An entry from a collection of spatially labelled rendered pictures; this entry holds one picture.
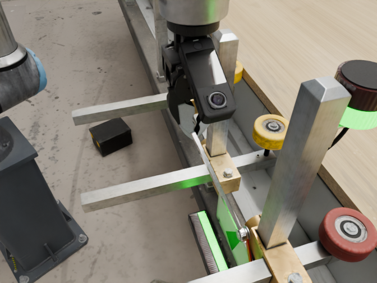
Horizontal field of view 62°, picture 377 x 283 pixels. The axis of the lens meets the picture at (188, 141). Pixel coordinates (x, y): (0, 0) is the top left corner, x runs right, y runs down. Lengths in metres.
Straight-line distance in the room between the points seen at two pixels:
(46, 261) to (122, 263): 0.33
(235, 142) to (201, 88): 0.65
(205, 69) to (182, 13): 0.07
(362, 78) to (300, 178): 0.13
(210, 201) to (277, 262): 0.30
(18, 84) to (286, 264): 0.89
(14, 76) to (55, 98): 1.38
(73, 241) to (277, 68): 1.16
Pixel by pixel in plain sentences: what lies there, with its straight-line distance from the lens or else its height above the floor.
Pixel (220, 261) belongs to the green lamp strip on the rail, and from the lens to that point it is 0.71.
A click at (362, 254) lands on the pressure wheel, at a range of 0.55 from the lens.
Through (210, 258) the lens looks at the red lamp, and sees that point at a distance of 0.71.
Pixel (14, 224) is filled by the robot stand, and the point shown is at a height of 0.33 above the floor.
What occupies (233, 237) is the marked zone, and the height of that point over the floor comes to 0.76.
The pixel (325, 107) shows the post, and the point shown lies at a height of 1.16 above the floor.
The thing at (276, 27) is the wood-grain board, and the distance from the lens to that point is 1.10.
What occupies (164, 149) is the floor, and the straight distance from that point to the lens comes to 1.87.
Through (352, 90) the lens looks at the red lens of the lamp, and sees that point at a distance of 0.35.
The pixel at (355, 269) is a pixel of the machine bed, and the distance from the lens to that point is 0.77.
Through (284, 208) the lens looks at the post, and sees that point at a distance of 0.45.
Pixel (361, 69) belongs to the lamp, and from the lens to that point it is 0.37.
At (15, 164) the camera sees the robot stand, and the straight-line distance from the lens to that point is 1.13.
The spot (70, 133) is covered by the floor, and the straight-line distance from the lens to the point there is 2.10.
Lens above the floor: 1.34
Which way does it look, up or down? 45 degrees down
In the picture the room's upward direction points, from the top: straight up
